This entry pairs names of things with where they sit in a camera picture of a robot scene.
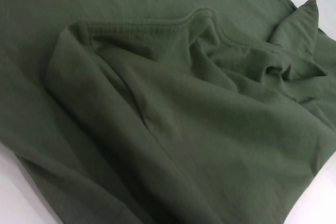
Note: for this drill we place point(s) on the dark green FREE t-shirt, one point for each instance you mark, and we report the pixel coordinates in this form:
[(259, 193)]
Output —
[(157, 103)]

